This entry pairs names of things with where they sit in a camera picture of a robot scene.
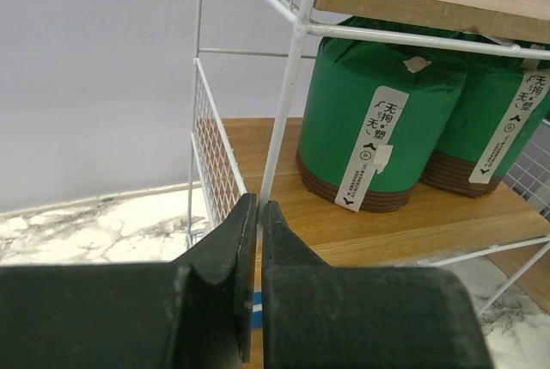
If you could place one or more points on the white wire wooden shelf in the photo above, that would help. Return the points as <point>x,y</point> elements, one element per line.
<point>233,157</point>

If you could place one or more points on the green roll back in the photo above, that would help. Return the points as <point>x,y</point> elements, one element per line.
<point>374,114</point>

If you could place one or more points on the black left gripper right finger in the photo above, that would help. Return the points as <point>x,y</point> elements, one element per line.
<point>319,316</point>

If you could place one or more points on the green roll front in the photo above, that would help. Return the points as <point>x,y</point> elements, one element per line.
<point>502,103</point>

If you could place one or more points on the green roll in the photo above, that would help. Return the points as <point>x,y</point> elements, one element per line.
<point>502,103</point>
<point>374,114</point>

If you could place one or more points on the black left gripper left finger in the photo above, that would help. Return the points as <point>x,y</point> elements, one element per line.
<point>192,312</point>

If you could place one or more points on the blue roll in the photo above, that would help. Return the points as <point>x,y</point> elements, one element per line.
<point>257,320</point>

